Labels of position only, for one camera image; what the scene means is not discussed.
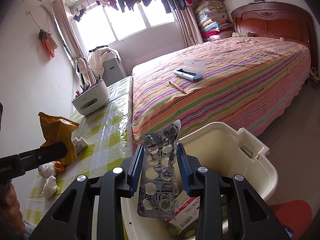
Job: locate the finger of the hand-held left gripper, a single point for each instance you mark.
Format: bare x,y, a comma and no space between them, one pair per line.
47,153

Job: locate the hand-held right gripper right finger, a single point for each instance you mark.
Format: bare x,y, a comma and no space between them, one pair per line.
183,170

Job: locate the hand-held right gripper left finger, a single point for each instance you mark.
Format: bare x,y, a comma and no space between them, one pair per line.
136,170

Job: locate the orange peel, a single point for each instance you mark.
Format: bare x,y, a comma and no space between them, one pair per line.
59,167

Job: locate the silver blister pack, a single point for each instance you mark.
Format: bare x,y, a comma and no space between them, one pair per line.
155,180

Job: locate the orange-yellow snack bag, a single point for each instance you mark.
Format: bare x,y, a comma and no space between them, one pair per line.
57,132

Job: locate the white medicine box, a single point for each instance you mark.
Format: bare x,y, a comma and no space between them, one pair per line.
186,212

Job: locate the cream plastic bin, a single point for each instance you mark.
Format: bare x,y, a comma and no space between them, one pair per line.
225,155

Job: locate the person's left hand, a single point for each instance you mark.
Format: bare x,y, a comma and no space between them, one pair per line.
11,197

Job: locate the crumpled white plastic bag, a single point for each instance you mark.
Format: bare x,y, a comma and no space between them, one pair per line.
47,171

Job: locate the crumpled white tissue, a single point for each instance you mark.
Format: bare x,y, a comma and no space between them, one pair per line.
50,186

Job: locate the white tube bottle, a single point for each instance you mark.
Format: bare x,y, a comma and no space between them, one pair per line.
80,146

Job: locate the white desk organizer box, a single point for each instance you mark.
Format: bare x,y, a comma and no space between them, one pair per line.
90,100

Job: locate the bunch of pens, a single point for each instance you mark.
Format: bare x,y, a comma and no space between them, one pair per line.
86,87

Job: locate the yellow pen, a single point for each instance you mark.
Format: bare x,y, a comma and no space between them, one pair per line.
178,87

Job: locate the bed with striped sheet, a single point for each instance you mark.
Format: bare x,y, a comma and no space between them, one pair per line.
225,92

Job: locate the beige hanging coat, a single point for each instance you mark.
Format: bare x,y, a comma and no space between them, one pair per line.
85,72

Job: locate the white and blue case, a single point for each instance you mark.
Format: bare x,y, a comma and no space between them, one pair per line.
190,72

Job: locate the grey cabinet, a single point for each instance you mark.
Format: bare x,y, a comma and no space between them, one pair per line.
115,70

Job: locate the white spotted cloth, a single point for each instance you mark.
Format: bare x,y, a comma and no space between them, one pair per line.
98,60

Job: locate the orange hanging cloth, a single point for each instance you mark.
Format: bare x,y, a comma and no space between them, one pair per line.
48,43

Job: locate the red plastic stool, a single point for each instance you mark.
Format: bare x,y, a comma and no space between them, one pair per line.
295,212

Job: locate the beige curtain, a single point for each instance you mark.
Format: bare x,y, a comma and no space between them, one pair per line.
190,27
67,30

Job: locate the floral pillow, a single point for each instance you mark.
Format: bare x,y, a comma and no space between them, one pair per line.
241,34

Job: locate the window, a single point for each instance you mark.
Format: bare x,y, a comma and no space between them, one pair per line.
130,22

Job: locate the stack of folded quilts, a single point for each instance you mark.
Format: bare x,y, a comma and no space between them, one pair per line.
212,20

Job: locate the beige fluffy slipper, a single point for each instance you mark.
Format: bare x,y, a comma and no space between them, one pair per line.
317,76
313,72

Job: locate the wooden bed headboard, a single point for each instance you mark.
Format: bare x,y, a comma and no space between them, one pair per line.
275,22

